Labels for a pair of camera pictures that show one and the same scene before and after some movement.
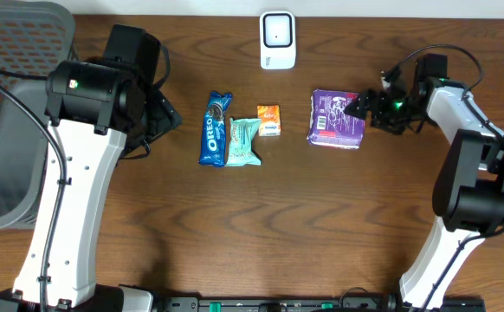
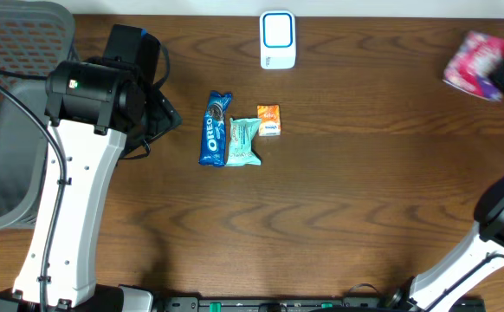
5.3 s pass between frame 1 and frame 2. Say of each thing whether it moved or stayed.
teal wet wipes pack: stayed
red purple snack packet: moved
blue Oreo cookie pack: stayed
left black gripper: stayed
